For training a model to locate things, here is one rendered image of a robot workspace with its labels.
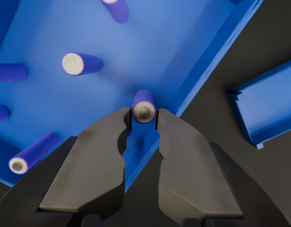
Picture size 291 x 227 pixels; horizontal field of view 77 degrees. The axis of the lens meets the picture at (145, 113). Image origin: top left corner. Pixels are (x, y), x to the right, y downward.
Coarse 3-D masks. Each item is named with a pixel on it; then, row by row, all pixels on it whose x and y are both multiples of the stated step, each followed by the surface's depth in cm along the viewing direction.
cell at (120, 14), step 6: (102, 0) 13; (108, 0) 13; (114, 0) 13; (120, 0) 14; (108, 6) 14; (114, 6) 14; (120, 6) 15; (126, 6) 17; (114, 12) 15; (120, 12) 16; (126, 12) 17; (114, 18) 18; (120, 18) 18; (126, 18) 19
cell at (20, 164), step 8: (48, 136) 21; (56, 136) 22; (32, 144) 19; (40, 144) 19; (48, 144) 20; (56, 144) 22; (24, 152) 17; (32, 152) 18; (40, 152) 19; (16, 160) 17; (24, 160) 17; (32, 160) 17; (16, 168) 17; (24, 168) 17
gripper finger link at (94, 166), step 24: (120, 120) 11; (96, 144) 9; (120, 144) 10; (72, 168) 7; (96, 168) 7; (120, 168) 8; (48, 192) 6; (72, 192) 6; (96, 192) 6; (120, 192) 7
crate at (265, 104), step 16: (288, 64) 57; (256, 80) 58; (272, 80) 61; (288, 80) 61; (240, 96) 54; (256, 96) 62; (272, 96) 62; (288, 96) 62; (240, 112) 58; (256, 112) 64; (272, 112) 64; (288, 112) 64; (240, 128) 65; (256, 128) 65; (272, 128) 64; (288, 128) 60; (256, 144) 59
